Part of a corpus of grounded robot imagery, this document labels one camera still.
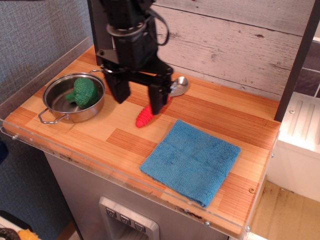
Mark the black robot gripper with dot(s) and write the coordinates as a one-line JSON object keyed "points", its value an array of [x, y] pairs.
{"points": [[135, 58]]}

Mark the red handled metal spoon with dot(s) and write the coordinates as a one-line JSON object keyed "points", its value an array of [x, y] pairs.
{"points": [[178, 88]]}

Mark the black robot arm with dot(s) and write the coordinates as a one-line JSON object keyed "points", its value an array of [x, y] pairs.
{"points": [[132, 27]]}

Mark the blue cloth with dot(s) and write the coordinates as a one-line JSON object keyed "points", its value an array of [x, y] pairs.
{"points": [[191, 162]]}

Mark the green toy broccoli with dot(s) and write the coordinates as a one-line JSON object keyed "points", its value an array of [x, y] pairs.
{"points": [[84, 94]]}

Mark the small steel pot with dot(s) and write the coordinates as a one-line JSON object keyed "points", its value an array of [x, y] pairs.
{"points": [[58, 109]]}

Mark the clear acrylic table guard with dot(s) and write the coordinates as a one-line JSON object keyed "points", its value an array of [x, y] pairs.
{"points": [[115, 151]]}

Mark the grey toy fridge cabinet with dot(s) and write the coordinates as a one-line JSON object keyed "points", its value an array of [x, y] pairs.
{"points": [[104, 210]]}

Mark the white toy sink unit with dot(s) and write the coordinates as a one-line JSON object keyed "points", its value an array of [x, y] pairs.
{"points": [[295, 162]]}

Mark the yellow object at corner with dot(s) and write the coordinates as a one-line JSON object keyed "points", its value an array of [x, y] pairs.
{"points": [[26, 234]]}

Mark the dark left vertical post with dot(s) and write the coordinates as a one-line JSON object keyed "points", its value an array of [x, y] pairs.
{"points": [[98, 19]]}

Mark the dark vertical post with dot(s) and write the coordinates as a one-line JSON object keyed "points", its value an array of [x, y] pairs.
{"points": [[98, 19], [300, 58]]}

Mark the dark right vertical post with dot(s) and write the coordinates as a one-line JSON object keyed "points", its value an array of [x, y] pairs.
{"points": [[300, 58]]}

